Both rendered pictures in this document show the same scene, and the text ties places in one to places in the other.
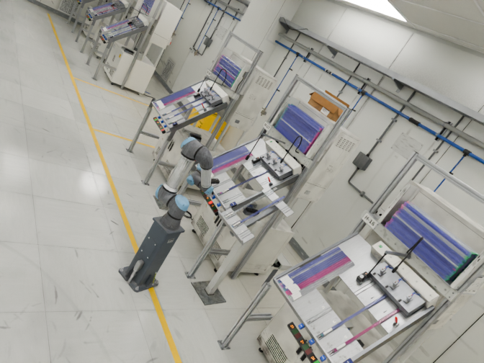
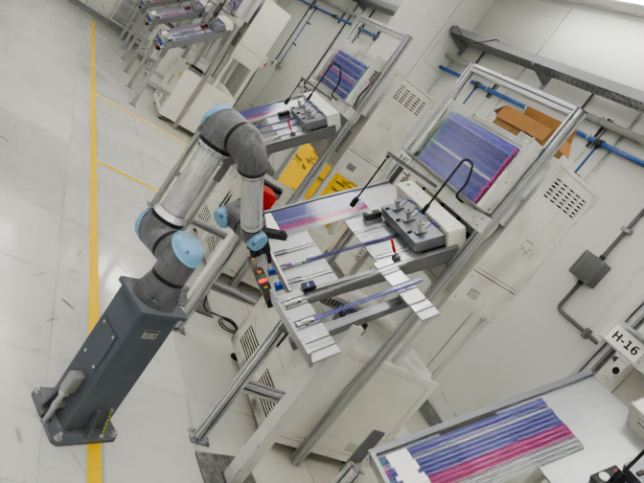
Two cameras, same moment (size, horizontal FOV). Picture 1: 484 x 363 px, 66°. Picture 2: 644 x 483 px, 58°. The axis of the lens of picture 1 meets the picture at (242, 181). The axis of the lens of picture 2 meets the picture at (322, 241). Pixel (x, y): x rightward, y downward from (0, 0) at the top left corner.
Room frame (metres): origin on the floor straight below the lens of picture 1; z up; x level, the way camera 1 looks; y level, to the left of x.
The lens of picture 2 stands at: (0.77, -0.35, 1.45)
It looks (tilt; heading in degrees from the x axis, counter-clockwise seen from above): 13 degrees down; 10
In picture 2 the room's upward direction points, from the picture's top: 37 degrees clockwise
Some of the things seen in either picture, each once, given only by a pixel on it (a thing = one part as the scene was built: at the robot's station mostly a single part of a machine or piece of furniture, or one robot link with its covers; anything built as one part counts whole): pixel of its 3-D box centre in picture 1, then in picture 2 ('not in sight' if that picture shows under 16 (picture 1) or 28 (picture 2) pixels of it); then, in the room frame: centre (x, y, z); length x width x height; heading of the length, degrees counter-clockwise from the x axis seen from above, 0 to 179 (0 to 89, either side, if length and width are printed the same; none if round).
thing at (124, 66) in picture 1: (142, 37); (221, 53); (6.95, 2.96, 0.95); 1.36 x 0.82 x 1.90; 133
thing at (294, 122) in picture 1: (300, 129); (471, 159); (3.39, -0.20, 1.52); 0.51 x 0.13 x 0.27; 43
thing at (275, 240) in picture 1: (239, 230); (324, 364); (3.51, -0.25, 0.31); 0.70 x 0.65 x 0.62; 43
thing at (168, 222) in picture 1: (172, 218); (162, 285); (2.44, 0.29, 0.60); 0.15 x 0.15 x 0.10
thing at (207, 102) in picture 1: (191, 131); (264, 179); (4.44, 0.86, 0.66); 1.01 x 0.73 x 1.31; 133
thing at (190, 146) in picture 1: (179, 172); (192, 181); (2.48, 0.41, 0.92); 0.15 x 0.12 x 0.55; 73
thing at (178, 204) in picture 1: (178, 205); (179, 256); (2.44, 0.29, 0.72); 0.13 x 0.12 x 0.14; 73
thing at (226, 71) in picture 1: (214, 115); (312, 157); (4.59, 0.72, 0.95); 1.35 x 0.82 x 1.90; 133
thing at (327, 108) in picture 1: (331, 106); (539, 129); (3.67, -0.34, 1.82); 0.68 x 0.30 x 0.20; 43
